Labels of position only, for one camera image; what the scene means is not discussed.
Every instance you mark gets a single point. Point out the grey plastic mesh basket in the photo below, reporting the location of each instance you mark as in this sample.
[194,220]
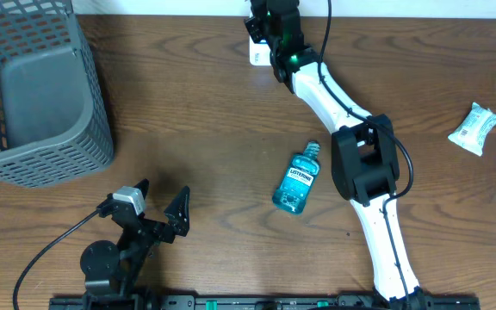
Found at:
[53,122]

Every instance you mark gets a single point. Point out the blue Listerine mouthwash bottle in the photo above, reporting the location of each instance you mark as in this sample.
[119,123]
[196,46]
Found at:
[303,168]

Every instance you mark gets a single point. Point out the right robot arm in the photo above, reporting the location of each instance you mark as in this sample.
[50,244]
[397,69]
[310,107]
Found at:
[364,150]

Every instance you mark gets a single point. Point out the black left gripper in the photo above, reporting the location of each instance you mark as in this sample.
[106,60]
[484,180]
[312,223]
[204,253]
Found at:
[167,235]

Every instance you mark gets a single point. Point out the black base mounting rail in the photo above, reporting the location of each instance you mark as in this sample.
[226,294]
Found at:
[189,302]

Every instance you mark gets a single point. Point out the white barcode scanner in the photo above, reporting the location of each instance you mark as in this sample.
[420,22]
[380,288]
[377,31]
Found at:
[258,47]

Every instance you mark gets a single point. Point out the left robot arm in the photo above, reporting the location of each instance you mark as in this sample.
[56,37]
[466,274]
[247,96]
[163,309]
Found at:
[112,269]

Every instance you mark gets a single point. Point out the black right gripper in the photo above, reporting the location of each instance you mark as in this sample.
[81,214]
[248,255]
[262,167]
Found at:
[251,27]

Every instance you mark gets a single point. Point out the teal wet wipes pack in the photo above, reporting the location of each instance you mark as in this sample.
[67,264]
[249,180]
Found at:
[472,132]

